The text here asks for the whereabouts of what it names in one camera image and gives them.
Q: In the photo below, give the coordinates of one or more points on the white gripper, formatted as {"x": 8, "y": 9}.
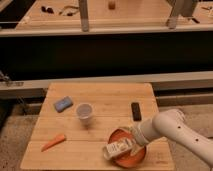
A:
{"x": 138, "y": 141}

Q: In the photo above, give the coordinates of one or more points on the white labelled bottle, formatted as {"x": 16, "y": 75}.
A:
{"x": 117, "y": 148}

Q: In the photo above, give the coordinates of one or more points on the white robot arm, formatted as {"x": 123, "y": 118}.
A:
{"x": 171, "y": 124}

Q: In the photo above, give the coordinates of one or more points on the orange ceramic bowl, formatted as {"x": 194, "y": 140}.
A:
{"x": 127, "y": 160}

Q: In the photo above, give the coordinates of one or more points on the black rectangular block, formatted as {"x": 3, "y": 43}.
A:
{"x": 136, "y": 111}

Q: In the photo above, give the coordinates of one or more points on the clear plastic cup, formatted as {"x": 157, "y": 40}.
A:
{"x": 84, "y": 113}

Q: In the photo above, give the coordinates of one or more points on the wooden board platform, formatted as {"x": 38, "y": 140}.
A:
{"x": 82, "y": 149}

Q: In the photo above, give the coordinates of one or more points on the orange carrot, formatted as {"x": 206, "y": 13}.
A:
{"x": 58, "y": 139}

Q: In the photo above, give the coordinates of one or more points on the blue sponge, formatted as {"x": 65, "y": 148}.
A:
{"x": 63, "y": 104}

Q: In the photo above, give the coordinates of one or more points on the small orange background object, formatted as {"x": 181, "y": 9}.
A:
{"x": 111, "y": 4}

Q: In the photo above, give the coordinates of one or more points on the grey metal post right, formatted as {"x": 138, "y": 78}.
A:
{"x": 177, "y": 6}

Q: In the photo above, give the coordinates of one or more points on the grey metal post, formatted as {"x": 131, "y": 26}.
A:
{"x": 177, "y": 6}
{"x": 83, "y": 8}

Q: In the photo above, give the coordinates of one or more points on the grey metal post left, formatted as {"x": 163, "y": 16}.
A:
{"x": 83, "y": 8}

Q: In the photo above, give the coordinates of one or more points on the metal clamp at left rail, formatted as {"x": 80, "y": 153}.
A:
{"x": 6, "y": 81}

